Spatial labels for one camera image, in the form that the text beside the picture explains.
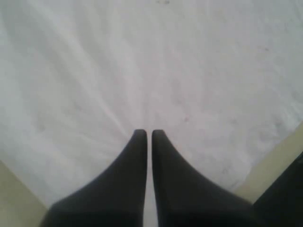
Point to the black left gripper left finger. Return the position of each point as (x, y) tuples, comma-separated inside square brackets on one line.
[(114, 199)]

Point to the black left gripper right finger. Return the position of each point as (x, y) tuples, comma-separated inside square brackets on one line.
[(185, 198)]

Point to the white t-shirt red print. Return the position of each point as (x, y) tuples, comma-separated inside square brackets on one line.
[(222, 78)]

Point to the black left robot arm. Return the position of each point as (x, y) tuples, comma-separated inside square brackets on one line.
[(282, 203)]

